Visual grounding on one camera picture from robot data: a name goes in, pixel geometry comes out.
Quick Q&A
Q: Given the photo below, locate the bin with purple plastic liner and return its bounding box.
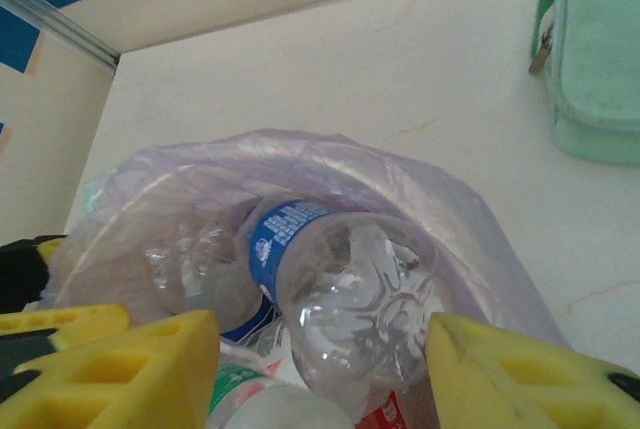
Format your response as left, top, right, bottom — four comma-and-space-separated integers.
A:
42, 128, 571, 429

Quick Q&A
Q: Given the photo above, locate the blue label water bottle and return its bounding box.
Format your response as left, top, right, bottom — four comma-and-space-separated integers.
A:
234, 197, 441, 396

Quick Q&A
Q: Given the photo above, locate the left aluminium frame post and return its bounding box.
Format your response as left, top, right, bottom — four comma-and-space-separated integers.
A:
0, 0, 121, 73

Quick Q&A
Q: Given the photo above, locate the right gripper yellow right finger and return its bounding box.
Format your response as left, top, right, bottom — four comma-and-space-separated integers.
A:
424, 311, 640, 429

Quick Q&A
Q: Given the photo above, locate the clear bottle green cap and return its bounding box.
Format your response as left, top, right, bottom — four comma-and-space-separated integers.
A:
207, 356, 354, 429

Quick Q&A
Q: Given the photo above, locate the blue label bottle white cap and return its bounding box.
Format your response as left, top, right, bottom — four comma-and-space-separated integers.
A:
142, 216, 266, 343

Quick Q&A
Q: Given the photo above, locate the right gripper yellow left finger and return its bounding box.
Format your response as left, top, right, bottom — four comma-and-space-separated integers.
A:
0, 302, 222, 429

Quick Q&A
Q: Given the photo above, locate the red leaf label bottle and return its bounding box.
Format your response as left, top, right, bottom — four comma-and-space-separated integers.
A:
352, 388, 441, 429

